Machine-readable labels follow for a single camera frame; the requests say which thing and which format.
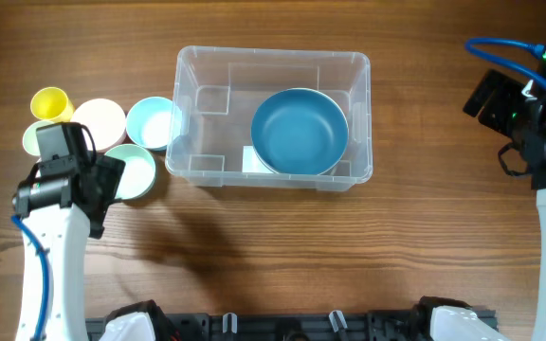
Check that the white label in bin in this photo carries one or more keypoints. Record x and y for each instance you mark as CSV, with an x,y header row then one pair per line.
x,y
251,163

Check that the clear plastic storage bin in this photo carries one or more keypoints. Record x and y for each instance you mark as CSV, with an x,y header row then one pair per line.
x,y
218,89

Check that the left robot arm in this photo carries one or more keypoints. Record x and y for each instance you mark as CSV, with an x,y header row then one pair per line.
x,y
59,207

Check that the dark blue plate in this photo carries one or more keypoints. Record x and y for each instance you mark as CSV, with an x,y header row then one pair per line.
x,y
299,131

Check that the yellow plastic cup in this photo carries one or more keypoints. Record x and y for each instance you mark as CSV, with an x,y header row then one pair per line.
x,y
52,104

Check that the mint green plastic bowl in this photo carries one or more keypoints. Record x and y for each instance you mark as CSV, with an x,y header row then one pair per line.
x,y
139,173

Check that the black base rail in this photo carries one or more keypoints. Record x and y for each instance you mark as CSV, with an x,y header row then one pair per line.
x,y
372,326

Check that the pink plastic bowl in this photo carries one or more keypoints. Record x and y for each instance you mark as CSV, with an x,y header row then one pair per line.
x,y
105,120

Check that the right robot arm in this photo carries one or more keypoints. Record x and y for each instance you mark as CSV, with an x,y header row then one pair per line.
x,y
530,61

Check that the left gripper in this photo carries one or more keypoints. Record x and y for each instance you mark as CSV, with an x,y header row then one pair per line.
x,y
110,170

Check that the light green plastic cup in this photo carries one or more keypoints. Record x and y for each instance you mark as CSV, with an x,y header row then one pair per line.
x,y
29,140

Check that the light blue plastic bowl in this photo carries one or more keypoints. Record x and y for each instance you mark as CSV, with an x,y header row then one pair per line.
x,y
149,121

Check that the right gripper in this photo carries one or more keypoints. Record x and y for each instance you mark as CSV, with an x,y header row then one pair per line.
x,y
508,91

